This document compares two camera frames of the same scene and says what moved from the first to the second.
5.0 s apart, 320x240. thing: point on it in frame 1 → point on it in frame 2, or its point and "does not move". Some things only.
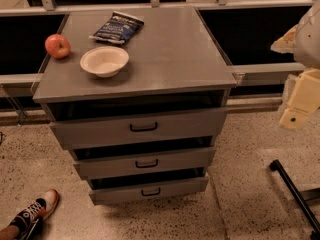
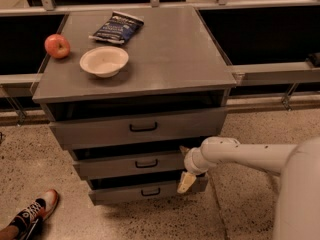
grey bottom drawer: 113,190 does not move
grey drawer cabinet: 139,97 does not move
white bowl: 104,61 does not move
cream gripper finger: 285,44 → 194,160
